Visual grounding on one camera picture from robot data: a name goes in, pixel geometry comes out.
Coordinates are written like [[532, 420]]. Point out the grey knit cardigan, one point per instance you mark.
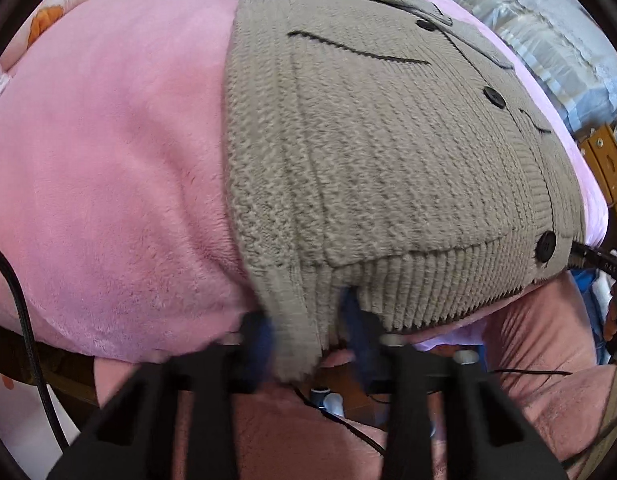
[[363, 160]]

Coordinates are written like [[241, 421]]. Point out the dark wooden bed frame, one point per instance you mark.
[[63, 365]]

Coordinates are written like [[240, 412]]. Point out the pink plush bed blanket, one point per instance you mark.
[[113, 160]]

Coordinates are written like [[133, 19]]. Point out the person's pink pants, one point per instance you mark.
[[528, 360]]

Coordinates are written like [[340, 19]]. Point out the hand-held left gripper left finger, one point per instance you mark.
[[261, 352]]

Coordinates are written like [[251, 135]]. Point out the small white object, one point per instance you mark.
[[331, 402]]

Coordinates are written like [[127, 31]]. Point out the wooden drawer cabinet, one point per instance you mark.
[[608, 160]]

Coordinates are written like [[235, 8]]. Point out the white printed sheet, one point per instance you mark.
[[18, 420]]

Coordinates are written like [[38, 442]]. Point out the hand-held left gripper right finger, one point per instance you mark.
[[363, 347]]

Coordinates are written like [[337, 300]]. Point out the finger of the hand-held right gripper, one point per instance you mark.
[[603, 260]]

